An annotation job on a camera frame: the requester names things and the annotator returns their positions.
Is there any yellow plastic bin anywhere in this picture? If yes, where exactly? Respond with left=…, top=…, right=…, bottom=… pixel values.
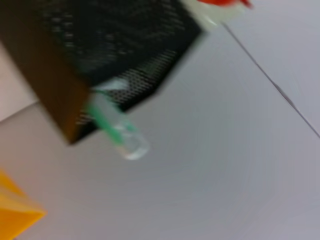
left=0, top=168, right=49, bottom=240

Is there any black mesh pen holder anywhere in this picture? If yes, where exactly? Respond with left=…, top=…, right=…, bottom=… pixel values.
left=0, top=0, right=204, bottom=146

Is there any pale green glass fruit plate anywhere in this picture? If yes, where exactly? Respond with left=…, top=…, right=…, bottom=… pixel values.
left=184, top=0, right=248, bottom=33

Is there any red-orange toy orange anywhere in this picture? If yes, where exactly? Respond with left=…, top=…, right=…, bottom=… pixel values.
left=196, top=0, right=254, bottom=10

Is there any grey marker pen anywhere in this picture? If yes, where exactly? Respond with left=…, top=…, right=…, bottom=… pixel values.
left=93, top=77, right=151, bottom=161

